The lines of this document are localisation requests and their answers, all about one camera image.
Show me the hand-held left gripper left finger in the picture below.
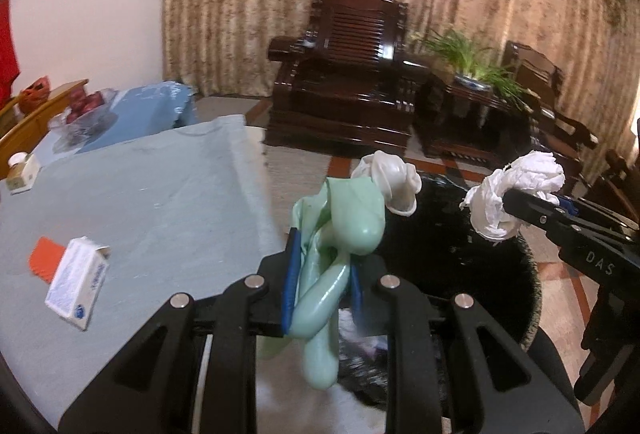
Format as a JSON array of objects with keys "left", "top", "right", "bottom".
[{"left": 57, "top": 226, "right": 301, "bottom": 434}]

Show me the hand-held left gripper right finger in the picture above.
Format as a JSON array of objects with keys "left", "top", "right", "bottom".
[{"left": 350, "top": 264, "right": 586, "bottom": 434}]

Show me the red cloth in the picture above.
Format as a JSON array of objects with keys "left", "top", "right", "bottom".
[{"left": 0, "top": 0, "right": 21, "bottom": 102}]

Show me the wooden cabinet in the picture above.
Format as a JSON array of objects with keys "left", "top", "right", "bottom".
[{"left": 0, "top": 78, "right": 90, "bottom": 179}]

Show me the white medicine box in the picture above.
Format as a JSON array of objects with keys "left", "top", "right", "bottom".
[{"left": 44, "top": 236, "right": 111, "bottom": 332}]

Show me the white tissue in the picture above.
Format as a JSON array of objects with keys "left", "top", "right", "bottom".
[{"left": 459, "top": 150, "right": 566, "bottom": 243}]

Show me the white tissue box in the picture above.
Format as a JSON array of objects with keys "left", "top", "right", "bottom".
[{"left": 5, "top": 153, "right": 41, "bottom": 195}]

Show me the dark wooden side table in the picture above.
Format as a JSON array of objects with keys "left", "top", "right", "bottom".
[{"left": 417, "top": 66, "right": 538, "bottom": 165}]

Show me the trash bin with black bag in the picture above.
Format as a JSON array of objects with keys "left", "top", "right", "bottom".
[{"left": 330, "top": 169, "right": 543, "bottom": 410}]

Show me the light blue cloth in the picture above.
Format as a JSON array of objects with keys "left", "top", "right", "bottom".
[{"left": 37, "top": 81, "right": 198, "bottom": 155}]

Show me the blue and white plant pot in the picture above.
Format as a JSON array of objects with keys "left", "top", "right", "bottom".
[{"left": 452, "top": 72, "right": 493, "bottom": 90}]

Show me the green rubber glove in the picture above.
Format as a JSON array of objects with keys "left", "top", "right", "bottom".
[{"left": 260, "top": 149, "right": 423, "bottom": 392}]

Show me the dark wooden armchair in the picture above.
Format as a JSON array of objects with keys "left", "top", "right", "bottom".
[
  {"left": 500, "top": 40, "right": 601, "bottom": 195},
  {"left": 267, "top": 0, "right": 433, "bottom": 149}
]

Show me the glass fruit bowl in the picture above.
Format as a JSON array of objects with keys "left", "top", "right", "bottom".
[{"left": 48, "top": 88, "right": 118, "bottom": 149}]

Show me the grey-blue tablecloth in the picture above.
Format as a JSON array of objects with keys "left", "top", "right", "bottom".
[{"left": 0, "top": 114, "right": 301, "bottom": 434}]

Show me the green potted plant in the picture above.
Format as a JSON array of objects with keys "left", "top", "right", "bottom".
[{"left": 415, "top": 28, "right": 533, "bottom": 112}]

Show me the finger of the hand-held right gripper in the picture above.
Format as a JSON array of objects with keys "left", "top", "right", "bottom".
[
  {"left": 502, "top": 190, "right": 626, "bottom": 248},
  {"left": 552, "top": 196, "right": 640, "bottom": 239}
]

